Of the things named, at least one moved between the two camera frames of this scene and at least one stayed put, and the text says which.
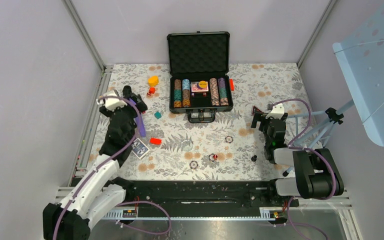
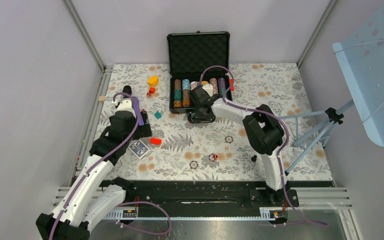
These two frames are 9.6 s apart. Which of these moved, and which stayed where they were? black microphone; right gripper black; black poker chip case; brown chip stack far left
Moved: right gripper black
Stayed: black poker chip case; brown chip stack far left; black microphone
